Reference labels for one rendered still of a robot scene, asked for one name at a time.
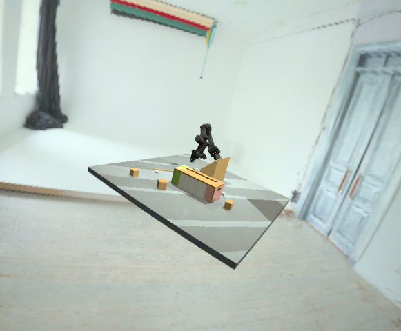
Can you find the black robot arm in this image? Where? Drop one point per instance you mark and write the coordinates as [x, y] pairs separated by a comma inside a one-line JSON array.
[[205, 134]]

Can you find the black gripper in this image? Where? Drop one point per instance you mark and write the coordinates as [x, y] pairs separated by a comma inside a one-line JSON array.
[[196, 154]]

